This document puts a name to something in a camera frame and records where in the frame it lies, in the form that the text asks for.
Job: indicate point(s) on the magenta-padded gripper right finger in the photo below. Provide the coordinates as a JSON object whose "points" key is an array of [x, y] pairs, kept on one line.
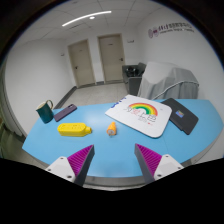
{"points": [[161, 166]]}

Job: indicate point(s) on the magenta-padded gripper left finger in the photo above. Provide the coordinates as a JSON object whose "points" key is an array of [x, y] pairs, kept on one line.
{"points": [[66, 168]]}

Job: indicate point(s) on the yellow power strip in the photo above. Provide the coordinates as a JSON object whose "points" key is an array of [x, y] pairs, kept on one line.
{"points": [[71, 130]]}

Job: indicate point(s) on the black flat pad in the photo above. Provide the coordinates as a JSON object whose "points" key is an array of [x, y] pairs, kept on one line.
{"points": [[181, 116]]}

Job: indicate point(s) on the white rainbow-print mouse pad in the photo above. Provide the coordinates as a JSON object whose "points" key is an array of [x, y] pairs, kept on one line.
{"points": [[140, 116]]}

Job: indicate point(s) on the purple phone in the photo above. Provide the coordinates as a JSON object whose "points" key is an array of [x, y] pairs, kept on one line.
{"points": [[65, 112]]}

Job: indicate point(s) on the teal mug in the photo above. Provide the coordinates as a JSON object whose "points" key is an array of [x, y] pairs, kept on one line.
{"points": [[45, 113]]}

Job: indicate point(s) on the grey cloth-covered furniture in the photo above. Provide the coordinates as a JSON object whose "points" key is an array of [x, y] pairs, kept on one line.
{"points": [[166, 80]]}

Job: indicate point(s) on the dark grey sofa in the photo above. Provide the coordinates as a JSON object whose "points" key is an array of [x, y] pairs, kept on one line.
{"points": [[133, 81]]}

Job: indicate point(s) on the beige door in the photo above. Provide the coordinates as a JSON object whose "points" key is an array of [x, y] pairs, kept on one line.
{"points": [[111, 58], [81, 63]]}

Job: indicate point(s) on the long ceiling light strip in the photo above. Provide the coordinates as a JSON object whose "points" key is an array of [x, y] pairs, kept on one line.
{"points": [[85, 17]]}

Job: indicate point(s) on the small round ceiling light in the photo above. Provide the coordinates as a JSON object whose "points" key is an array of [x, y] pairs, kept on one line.
{"points": [[92, 17]]}

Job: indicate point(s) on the wall sign lettering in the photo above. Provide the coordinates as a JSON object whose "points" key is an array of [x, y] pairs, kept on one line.
{"points": [[170, 30]]}

